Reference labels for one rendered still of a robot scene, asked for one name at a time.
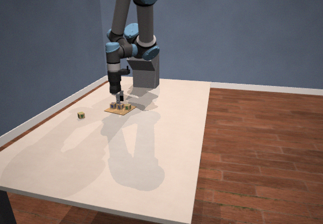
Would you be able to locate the tan block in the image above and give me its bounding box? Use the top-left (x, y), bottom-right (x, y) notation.
top-left (77, 112), bottom-right (85, 119)
top-left (117, 103), bottom-right (124, 110)
top-left (110, 102), bottom-right (116, 109)
top-left (124, 104), bottom-right (131, 110)

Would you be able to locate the tan flat mat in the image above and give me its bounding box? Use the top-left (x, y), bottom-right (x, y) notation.
top-left (104, 105), bottom-right (137, 115)

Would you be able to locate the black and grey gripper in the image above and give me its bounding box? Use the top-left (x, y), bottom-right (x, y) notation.
top-left (107, 63), bottom-right (130, 104)

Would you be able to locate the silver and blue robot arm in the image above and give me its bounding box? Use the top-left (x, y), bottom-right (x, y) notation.
top-left (106, 0), bottom-right (160, 64)

